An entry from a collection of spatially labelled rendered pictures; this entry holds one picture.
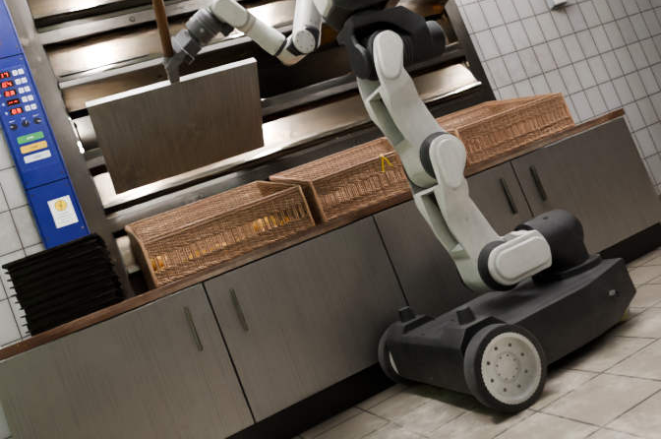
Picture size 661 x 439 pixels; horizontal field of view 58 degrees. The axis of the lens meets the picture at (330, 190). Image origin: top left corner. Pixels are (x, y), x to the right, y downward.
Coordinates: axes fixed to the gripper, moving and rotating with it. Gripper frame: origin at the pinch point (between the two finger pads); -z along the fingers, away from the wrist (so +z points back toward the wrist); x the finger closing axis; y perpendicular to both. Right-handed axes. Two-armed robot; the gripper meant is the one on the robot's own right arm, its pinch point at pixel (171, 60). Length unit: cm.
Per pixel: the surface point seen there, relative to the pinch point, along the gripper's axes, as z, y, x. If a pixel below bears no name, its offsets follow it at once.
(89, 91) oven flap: -36, -11, 46
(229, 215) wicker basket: -22, -34, -31
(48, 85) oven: -47, -4, 58
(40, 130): -58, -7, 43
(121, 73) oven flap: -22.5, -13.9, 42.2
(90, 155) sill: -54, -24, 34
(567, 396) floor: 19, -51, -132
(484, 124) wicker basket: 62, -94, -32
